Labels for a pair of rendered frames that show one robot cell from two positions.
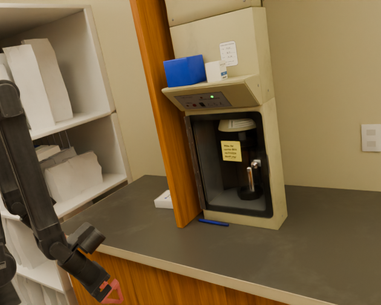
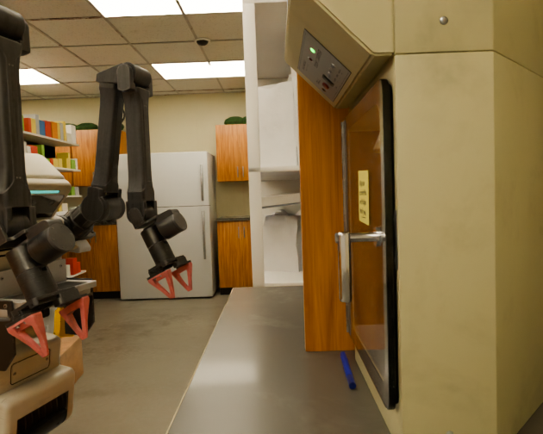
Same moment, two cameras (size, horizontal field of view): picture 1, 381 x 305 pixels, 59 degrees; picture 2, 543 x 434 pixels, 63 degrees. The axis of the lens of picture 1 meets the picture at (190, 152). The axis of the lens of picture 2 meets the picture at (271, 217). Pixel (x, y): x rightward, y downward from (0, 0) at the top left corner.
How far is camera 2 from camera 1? 0.96 m
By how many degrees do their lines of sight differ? 55
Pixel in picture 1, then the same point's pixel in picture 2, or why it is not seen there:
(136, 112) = not seen: hidden behind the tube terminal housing
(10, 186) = (135, 187)
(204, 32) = not seen: outside the picture
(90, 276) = (26, 291)
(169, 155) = (304, 195)
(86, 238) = (36, 236)
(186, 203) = (331, 309)
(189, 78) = not seen: hidden behind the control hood
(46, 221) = not seen: outside the picture
